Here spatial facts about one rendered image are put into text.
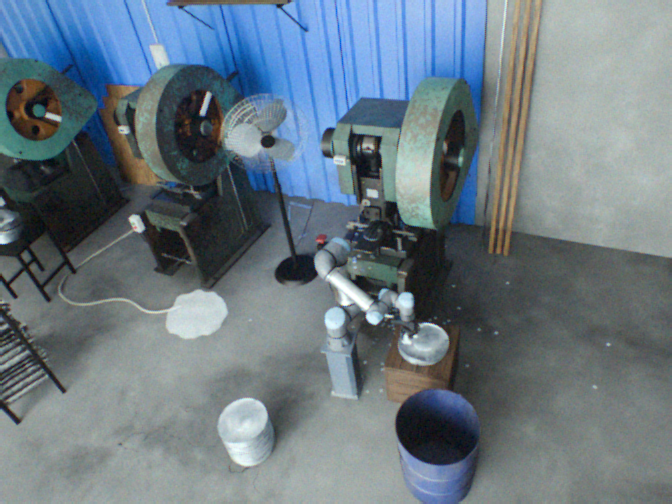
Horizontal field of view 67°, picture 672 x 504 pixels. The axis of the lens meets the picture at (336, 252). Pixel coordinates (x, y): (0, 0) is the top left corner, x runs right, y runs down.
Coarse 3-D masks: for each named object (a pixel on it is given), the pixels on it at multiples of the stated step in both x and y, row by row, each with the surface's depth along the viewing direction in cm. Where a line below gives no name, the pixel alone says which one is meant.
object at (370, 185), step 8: (368, 168) 312; (360, 176) 306; (368, 176) 305; (376, 176) 304; (368, 184) 306; (376, 184) 304; (368, 192) 310; (376, 192) 307; (368, 200) 313; (376, 200) 311; (368, 208) 314; (376, 208) 312; (368, 216) 319; (376, 216) 314; (384, 216) 317
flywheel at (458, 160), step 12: (456, 120) 295; (456, 132) 301; (444, 144) 266; (456, 144) 273; (444, 156) 274; (456, 156) 271; (444, 168) 279; (456, 168) 275; (444, 180) 302; (456, 180) 311; (444, 192) 303
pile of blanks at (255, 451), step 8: (264, 432) 289; (272, 432) 302; (224, 440) 286; (256, 440) 286; (264, 440) 291; (272, 440) 301; (232, 448) 287; (240, 448) 285; (248, 448) 286; (256, 448) 289; (264, 448) 294; (272, 448) 303; (232, 456) 297; (240, 456) 291; (248, 456) 291; (256, 456) 293; (264, 456) 297; (240, 464) 299; (248, 464) 297
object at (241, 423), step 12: (228, 408) 301; (240, 408) 300; (252, 408) 299; (264, 408) 298; (228, 420) 295; (240, 420) 293; (252, 420) 292; (264, 420) 292; (228, 432) 289; (240, 432) 288; (252, 432) 287
